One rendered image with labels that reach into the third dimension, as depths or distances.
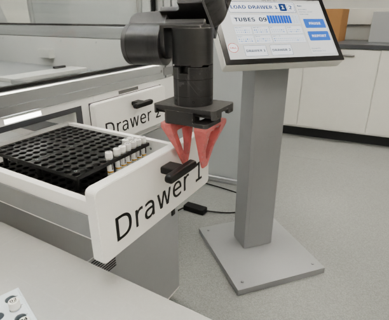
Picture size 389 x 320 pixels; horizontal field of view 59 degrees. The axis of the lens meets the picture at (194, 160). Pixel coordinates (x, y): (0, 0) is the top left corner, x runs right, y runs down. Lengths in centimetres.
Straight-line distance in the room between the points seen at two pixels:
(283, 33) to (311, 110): 212
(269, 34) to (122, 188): 108
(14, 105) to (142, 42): 34
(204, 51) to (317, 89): 304
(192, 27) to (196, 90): 8
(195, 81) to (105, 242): 24
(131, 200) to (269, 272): 127
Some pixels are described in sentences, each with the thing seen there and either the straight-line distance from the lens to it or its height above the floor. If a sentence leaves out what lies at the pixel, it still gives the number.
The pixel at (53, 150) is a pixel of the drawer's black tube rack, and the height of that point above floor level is 90.
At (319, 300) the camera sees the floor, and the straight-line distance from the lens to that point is 167.
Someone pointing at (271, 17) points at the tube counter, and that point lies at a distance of 149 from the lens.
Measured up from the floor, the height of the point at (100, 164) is 90.
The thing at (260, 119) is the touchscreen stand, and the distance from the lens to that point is 152.
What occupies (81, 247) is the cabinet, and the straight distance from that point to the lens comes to 96.
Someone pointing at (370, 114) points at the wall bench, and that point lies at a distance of 352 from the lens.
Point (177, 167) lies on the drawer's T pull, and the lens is 51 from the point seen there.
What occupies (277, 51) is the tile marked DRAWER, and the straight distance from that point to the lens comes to 140.
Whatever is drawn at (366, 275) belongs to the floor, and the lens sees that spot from 187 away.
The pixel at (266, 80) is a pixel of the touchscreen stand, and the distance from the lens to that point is 149.
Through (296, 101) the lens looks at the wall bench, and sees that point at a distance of 353.
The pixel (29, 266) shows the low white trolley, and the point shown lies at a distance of 61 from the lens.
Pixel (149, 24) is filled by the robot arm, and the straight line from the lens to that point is 51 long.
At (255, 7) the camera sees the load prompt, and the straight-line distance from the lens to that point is 149.
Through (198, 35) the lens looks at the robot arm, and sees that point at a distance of 47.
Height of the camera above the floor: 112
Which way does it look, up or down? 23 degrees down
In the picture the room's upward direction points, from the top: straight up
